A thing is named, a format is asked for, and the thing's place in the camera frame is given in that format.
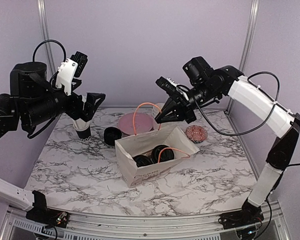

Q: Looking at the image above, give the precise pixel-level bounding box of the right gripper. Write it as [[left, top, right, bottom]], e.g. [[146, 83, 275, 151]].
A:
[[155, 81, 220, 124]]

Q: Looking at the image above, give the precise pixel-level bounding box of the black cup lid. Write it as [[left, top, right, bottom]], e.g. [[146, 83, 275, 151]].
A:
[[133, 154, 153, 168], [151, 144, 174, 164]]

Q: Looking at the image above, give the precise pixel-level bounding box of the paper takeout bag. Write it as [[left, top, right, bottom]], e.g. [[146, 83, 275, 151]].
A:
[[115, 102, 199, 188]]

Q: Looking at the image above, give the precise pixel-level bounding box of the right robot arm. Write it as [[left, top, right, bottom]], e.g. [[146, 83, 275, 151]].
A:
[[155, 56, 300, 224]]

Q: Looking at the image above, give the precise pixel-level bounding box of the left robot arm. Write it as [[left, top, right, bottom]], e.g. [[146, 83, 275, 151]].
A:
[[0, 58, 106, 139]]

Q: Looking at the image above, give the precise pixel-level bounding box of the stack of white paper cups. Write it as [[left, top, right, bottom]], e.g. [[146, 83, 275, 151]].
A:
[[152, 103, 164, 119]]

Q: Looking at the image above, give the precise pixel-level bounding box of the pink plate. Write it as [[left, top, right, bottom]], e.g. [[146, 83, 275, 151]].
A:
[[118, 112, 153, 135]]

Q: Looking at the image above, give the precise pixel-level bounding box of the black cup with straws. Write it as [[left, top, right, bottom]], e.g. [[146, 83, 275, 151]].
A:
[[73, 119, 92, 143]]

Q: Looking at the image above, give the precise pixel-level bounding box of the red patterned small bowl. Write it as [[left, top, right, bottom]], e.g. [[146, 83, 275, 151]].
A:
[[185, 125, 208, 144]]

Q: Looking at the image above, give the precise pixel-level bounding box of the stack of black lids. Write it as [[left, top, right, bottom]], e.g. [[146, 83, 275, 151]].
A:
[[103, 127, 122, 146]]

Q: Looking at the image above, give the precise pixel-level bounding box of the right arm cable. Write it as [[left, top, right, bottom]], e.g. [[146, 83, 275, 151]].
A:
[[187, 71, 300, 166]]

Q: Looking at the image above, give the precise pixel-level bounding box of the right aluminium frame post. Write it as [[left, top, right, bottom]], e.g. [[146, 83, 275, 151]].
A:
[[227, 0, 260, 112]]

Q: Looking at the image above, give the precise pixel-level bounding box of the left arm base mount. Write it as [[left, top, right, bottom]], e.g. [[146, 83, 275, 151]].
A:
[[26, 190, 69, 228]]

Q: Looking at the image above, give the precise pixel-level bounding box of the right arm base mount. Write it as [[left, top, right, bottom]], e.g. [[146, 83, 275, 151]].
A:
[[218, 200, 264, 230]]

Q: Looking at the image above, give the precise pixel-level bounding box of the aluminium front rail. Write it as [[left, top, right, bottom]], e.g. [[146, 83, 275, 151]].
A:
[[0, 201, 291, 240]]

